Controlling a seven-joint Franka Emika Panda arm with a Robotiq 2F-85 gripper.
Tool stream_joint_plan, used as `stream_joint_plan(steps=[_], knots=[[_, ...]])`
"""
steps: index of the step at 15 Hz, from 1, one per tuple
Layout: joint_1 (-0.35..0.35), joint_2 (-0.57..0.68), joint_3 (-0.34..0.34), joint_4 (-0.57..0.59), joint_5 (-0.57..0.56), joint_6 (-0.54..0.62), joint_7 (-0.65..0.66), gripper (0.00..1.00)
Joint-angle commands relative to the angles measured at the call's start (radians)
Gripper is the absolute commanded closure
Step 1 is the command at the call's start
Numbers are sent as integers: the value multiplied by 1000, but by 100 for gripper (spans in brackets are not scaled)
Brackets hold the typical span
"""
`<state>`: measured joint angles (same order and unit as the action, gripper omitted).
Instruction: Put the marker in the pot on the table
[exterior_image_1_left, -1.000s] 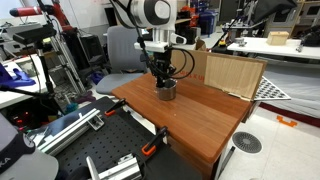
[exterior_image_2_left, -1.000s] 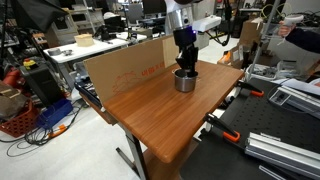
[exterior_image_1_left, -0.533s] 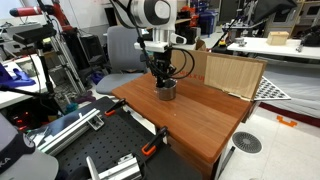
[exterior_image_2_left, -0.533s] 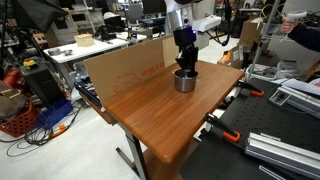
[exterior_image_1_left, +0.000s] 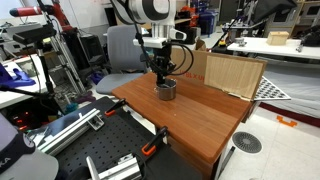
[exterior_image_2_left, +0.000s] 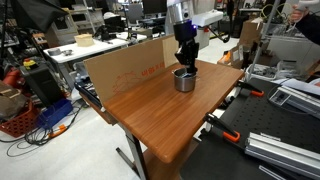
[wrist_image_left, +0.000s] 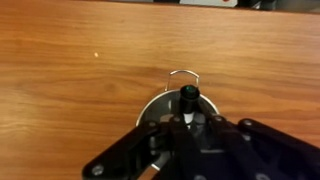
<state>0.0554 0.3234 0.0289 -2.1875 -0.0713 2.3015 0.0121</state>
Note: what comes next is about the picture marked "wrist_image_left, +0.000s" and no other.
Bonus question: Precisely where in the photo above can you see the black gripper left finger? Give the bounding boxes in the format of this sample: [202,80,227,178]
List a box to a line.
[82,115,202,180]

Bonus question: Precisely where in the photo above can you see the stainless steel pot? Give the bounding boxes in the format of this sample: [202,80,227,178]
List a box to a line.
[135,69,221,172]

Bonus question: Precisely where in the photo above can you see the black marker with green tip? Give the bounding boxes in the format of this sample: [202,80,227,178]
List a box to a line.
[179,84,201,127]

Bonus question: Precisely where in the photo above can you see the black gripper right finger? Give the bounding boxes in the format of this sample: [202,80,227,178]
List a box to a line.
[193,99,320,180]

